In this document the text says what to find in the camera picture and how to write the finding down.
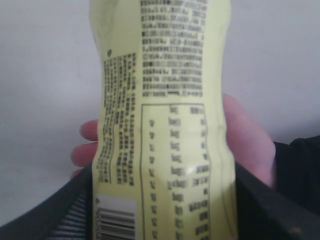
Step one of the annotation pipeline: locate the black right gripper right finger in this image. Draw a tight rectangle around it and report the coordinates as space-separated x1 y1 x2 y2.
235 163 320 240

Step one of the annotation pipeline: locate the open human hand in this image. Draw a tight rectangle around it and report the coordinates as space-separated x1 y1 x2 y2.
70 92 277 188

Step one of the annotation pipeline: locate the yellow label bottle red cap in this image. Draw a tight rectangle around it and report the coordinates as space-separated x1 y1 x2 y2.
90 0 238 240

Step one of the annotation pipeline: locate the black sleeved forearm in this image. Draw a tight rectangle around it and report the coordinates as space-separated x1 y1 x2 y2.
274 136 320 205

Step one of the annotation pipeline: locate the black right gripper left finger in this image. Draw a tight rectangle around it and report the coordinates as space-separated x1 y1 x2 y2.
0 164 93 240

